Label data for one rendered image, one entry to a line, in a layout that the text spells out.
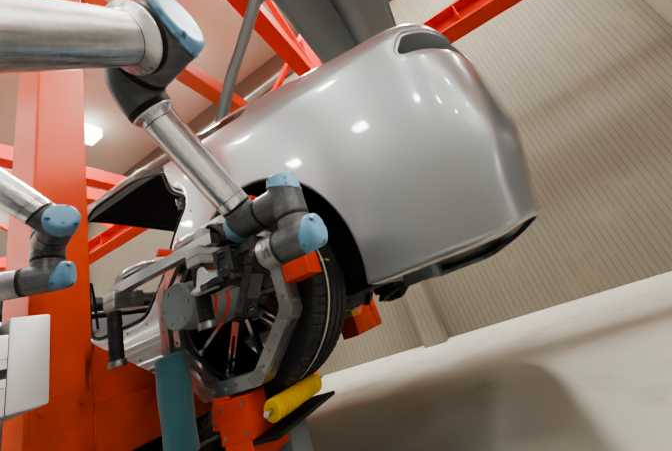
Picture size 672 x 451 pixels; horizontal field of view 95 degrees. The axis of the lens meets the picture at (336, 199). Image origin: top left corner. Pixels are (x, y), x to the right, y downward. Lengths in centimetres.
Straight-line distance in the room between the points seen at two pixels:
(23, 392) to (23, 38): 37
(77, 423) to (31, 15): 106
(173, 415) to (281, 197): 68
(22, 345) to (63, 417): 83
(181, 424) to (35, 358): 67
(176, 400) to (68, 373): 36
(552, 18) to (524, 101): 130
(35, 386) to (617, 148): 527
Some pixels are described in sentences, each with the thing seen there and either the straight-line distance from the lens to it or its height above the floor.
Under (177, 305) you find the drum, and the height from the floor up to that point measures 85.
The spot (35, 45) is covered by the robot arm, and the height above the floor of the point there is 105.
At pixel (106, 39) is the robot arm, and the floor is 112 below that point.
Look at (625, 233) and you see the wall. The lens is 504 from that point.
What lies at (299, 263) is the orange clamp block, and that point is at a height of 85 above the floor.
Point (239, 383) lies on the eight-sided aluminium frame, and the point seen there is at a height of 60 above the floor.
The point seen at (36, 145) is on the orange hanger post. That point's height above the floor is 157.
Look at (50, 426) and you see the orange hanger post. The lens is 127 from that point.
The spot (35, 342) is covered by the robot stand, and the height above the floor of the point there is 74.
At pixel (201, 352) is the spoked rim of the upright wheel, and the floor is 73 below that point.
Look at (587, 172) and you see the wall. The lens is 510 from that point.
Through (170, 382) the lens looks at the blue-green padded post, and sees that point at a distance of 109.
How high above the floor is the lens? 66
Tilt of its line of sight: 21 degrees up
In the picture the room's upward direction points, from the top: 20 degrees counter-clockwise
